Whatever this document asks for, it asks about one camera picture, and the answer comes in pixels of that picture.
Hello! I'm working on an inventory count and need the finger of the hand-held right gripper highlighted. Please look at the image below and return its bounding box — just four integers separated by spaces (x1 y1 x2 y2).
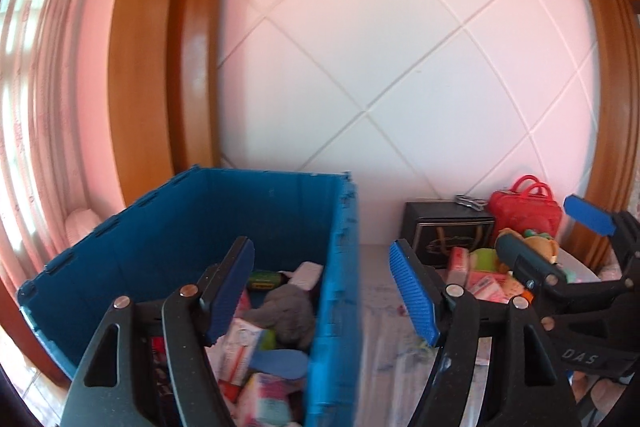
563 195 640 278
495 231 640 308

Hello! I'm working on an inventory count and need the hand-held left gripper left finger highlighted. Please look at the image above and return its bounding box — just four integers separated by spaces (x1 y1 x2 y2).
62 236 256 427

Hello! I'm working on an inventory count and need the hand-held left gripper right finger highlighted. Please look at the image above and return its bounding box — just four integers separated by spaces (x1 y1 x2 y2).
389 238 576 427

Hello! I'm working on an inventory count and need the dark green bottle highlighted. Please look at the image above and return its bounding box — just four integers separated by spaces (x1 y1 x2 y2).
248 270 283 290

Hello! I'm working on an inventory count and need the long white red box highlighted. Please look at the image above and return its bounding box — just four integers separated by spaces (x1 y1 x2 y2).
220 318 266 383

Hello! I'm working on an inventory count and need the grey plush toy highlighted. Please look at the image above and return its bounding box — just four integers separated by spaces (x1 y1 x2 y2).
245 284 316 350

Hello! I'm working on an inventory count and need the white tissue pack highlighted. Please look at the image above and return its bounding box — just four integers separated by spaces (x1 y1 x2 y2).
287 262 323 290

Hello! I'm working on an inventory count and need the blue plastic crate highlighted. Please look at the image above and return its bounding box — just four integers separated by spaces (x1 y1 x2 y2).
17 165 362 427

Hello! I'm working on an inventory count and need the pink white floral box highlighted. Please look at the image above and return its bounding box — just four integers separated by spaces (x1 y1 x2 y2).
235 372 293 427

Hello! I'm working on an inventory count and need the cloth-covered round desktop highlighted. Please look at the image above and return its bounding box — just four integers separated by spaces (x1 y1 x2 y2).
357 243 640 427

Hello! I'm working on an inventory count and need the brown teddy bear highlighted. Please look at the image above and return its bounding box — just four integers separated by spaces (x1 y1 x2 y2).
527 234 560 265

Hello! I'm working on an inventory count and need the green plush toy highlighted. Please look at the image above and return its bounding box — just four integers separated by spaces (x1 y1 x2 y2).
472 248 501 275

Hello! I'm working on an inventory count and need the red carry case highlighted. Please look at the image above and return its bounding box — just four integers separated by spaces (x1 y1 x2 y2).
487 175 563 240

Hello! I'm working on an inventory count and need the pink white carton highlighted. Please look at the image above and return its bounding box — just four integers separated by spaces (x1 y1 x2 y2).
446 247 473 288

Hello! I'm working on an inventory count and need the black gift box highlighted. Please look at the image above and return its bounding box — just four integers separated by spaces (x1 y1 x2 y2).
404 200 496 269

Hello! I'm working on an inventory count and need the pale pink rounded object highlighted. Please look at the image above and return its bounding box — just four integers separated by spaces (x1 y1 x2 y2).
65 207 101 248

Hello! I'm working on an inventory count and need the pink sheer curtain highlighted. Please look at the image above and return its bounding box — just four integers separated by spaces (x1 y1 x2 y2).
0 0 116 288

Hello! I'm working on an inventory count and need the wooden panel frame post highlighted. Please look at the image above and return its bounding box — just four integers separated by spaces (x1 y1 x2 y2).
525 0 640 273
107 0 236 208

